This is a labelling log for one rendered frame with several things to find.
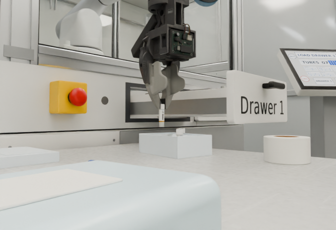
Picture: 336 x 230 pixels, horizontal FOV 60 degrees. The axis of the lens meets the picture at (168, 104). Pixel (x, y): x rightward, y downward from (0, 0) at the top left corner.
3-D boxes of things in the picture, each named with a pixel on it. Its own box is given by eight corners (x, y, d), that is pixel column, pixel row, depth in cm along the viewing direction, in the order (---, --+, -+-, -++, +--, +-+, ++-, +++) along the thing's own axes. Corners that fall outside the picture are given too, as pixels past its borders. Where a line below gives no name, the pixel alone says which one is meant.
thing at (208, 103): (278, 116, 80) (278, 94, 80) (230, 116, 61) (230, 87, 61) (169, 116, 107) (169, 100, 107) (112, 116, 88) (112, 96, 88)
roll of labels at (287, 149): (321, 163, 45) (320, 137, 45) (283, 165, 42) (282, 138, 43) (289, 157, 51) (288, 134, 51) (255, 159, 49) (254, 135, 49)
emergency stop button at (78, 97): (88, 106, 64) (88, 88, 64) (72, 106, 61) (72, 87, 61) (81, 106, 66) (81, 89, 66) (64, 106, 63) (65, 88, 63)
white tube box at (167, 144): (212, 155, 54) (212, 134, 55) (177, 159, 49) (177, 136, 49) (171, 149, 64) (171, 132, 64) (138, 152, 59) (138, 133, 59)
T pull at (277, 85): (285, 89, 70) (285, 83, 70) (272, 87, 64) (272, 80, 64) (270, 90, 72) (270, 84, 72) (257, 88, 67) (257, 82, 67)
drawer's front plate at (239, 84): (287, 121, 80) (286, 82, 80) (234, 123, 58) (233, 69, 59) (281, 121, 81) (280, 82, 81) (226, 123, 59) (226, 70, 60)
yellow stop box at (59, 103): (89, 114, 67) (89, 82, 67) (59, 113, 61) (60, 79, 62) (77, 114, 70) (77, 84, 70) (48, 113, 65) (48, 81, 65)
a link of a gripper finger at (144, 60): (142, 82, 56) (144, 37, 56) (138, 83, 57) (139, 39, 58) (162, 85, 59) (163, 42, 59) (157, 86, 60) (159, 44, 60)
